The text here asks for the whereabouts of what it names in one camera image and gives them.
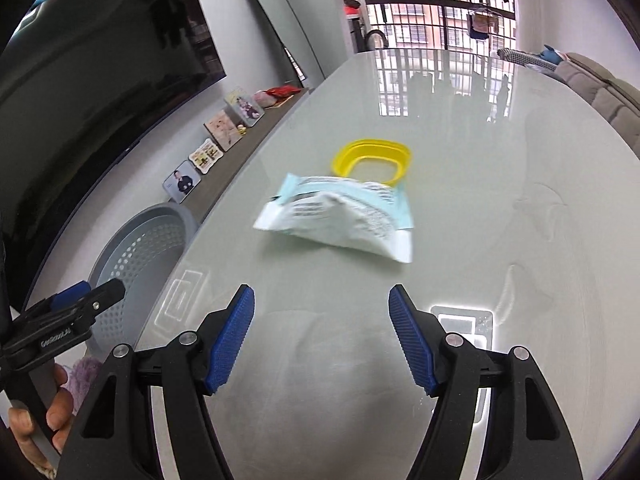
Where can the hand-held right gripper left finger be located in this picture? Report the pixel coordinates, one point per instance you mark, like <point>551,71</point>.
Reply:
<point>230,347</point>

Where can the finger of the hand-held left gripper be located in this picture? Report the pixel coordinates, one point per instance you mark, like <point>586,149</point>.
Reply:
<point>70,295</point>
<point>107,294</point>

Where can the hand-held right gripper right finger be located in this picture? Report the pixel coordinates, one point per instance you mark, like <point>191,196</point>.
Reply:
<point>415,347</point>

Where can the grey perforated plastic basket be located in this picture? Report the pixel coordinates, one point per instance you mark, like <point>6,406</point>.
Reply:
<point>150,240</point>

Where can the white and teal snack packet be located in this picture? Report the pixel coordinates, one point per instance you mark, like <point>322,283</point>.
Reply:
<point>345,220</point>

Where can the yellow plate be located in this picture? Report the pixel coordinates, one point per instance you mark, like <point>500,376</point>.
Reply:
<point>345,157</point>

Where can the person's left hand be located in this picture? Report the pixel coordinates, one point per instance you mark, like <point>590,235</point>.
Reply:
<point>62,410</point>

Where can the pink fluffy rug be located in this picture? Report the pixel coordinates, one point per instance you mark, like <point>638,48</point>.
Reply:
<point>82,377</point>

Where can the long wooden console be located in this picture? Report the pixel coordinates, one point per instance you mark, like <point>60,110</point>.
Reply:
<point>235,170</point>

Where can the large black television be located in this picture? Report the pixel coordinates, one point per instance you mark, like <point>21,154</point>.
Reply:
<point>100,85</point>

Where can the pink plush toy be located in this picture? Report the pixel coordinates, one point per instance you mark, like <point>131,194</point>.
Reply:
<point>263,98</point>

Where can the red folded cloth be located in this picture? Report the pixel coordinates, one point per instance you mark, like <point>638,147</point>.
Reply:
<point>282,92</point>

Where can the checked cloth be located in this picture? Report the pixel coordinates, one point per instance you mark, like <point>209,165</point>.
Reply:
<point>522,59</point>

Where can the beige sofa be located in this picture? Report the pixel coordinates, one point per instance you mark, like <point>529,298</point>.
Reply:
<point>595,85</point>

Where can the blue soft toy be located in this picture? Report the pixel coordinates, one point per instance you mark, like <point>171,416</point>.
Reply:
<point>547,54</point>

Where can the tall leaning mirror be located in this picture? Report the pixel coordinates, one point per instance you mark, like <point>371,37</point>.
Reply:
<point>285,20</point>

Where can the black window grille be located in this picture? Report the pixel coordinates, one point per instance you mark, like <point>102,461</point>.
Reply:
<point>415,20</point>

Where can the small clothes drying rack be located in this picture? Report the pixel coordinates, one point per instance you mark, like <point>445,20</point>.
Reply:
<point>484,24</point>

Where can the portrait photo frame dark suit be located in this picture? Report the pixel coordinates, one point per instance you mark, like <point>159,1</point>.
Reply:
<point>182,180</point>

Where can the cartoon print photo frame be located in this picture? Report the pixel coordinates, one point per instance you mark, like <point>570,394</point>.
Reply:
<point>206,156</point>

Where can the beige photo frame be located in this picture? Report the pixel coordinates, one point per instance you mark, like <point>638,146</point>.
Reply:
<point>222,130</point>

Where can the tall family photo frame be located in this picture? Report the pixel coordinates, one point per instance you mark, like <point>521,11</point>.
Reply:
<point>243,105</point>

